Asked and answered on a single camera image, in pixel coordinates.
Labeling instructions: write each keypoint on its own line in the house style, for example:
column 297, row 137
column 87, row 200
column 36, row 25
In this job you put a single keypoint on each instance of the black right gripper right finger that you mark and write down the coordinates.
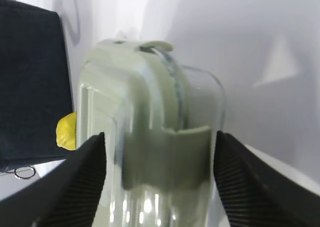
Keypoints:
column 254, row 194

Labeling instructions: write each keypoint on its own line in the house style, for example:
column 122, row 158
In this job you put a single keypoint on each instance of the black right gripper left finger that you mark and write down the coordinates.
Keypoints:
column 66, row 197

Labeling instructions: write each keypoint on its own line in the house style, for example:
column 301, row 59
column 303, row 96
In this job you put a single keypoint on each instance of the yellow lemon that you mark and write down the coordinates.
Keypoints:
column 66, row 132

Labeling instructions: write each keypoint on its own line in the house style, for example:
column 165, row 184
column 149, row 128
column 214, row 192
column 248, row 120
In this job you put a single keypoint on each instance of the dark blue lunch bag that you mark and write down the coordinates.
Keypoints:
column 35, row 89

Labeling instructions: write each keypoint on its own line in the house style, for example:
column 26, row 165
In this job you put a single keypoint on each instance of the glass container green lid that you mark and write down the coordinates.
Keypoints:
column 160, row 119

